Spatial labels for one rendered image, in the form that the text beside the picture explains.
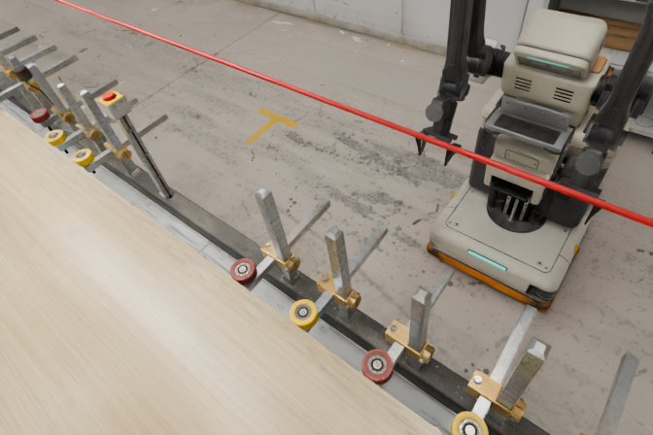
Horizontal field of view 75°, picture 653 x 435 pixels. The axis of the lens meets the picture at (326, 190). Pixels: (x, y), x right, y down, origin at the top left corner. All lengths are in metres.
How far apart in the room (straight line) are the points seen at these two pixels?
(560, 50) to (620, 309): 1.46
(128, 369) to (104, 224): 0.58
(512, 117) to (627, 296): 1.26
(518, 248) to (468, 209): 0.30
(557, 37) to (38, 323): 1.73
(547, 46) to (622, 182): 1.76
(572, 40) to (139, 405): 1.51
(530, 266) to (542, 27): 1.10
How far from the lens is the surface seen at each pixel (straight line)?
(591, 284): 2.52
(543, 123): 1.58
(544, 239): 2.24
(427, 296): 1.02
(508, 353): 1.30
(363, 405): 1.15
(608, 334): 2.41
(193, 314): 1.35
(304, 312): 1.24
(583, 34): 1.42
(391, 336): 1.28
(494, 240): 2.17
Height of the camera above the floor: 2.01
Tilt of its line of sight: 47 degrees down
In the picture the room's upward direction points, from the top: 10 degrees counter-clockwise
